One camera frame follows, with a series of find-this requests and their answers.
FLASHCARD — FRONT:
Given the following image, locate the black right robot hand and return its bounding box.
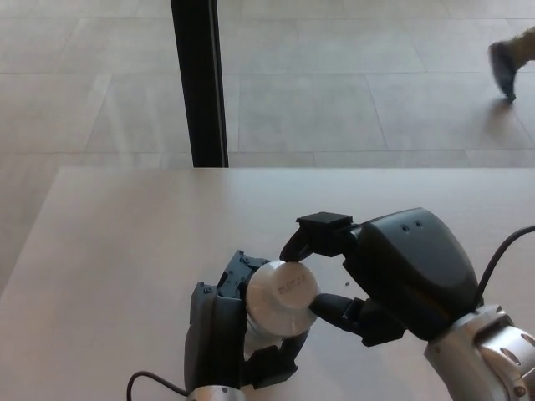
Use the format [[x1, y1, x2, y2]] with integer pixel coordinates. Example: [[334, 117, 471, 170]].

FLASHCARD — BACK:
[[278, 206, 480, 348]]

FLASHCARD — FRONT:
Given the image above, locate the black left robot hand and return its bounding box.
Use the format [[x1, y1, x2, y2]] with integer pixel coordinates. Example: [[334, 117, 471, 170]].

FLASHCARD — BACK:
[[183, 249, 313, 393]]

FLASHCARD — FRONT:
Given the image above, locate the white plastic bottle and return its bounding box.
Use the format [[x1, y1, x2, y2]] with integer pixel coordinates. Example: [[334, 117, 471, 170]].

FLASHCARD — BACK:
[[243, 259, 322, 357]]

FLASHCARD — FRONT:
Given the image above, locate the white bottle screw cap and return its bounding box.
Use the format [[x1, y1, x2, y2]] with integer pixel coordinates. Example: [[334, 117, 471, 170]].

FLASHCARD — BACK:
[[267, 261, 322, 319]]

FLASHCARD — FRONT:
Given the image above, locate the person's grey shoe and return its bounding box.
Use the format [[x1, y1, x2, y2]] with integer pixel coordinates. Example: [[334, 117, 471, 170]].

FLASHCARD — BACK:
[[488, 41, 520, 103]]

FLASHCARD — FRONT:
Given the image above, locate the person's tan trouser leg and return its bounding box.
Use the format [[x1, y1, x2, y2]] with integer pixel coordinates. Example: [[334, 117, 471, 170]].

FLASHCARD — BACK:
[[507, 25, 535, 69]]

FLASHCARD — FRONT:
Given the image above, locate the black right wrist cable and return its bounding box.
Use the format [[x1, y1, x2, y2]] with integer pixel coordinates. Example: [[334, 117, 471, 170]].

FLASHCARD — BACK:
[[473, 225, 535, 312]]

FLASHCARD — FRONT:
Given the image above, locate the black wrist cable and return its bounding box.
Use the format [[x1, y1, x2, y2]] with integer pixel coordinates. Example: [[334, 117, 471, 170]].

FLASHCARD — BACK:
[[126, 369, 190, 401], [473, 225, 535, 312]]

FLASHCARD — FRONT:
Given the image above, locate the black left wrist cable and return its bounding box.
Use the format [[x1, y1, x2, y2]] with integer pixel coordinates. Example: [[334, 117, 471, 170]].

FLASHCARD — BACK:
[[126, 369, 190, 401]]

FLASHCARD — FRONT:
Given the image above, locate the black vertical window frame post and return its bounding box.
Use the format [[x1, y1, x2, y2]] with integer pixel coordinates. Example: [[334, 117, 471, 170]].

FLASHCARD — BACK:
[[170, 0, 230, 169]]

